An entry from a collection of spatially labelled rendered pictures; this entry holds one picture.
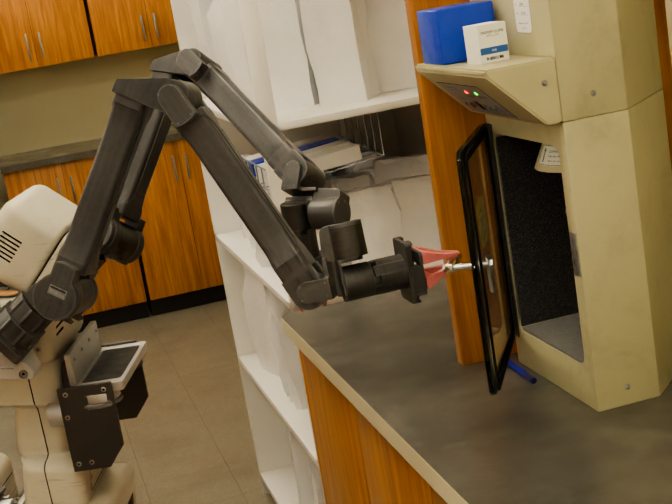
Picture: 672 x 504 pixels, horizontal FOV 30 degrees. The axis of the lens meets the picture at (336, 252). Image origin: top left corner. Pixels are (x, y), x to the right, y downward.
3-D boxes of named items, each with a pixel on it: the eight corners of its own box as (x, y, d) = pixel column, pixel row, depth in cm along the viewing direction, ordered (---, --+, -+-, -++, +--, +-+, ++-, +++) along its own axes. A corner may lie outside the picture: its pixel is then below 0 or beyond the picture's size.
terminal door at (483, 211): (514, 338, 229) (484, 121, 220) (495, 398, 200) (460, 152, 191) (510, 338, 229) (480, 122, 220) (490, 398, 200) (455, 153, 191)
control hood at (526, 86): (483, 109, 221) (475, 52, 219) (563, 122, 190) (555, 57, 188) (422, 121, 218) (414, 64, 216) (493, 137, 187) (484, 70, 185)
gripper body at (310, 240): (337, 263, 230) (330, 224, 228) (283, 275, 228) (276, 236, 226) (328, 257, 236) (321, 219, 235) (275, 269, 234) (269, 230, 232)
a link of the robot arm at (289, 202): (289, 194, 233) (272, 201, 228) (320, 192, 229) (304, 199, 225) (295, 230, 234) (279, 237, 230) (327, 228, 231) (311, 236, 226)
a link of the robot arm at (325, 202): (309, 177, 237) (285, 161, 230) (362, 173, 231) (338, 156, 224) (300, 237, 234) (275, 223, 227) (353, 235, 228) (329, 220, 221)
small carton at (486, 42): (495, 58, 201) (490, 21, 200) (510, 59, 197) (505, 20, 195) (467, 64, 200) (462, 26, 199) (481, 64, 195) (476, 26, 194)
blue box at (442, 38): (477, 53, 216) (470, 1, 214) (500, 55, 206) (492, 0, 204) (423, 64, 214) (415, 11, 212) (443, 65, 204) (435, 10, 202)
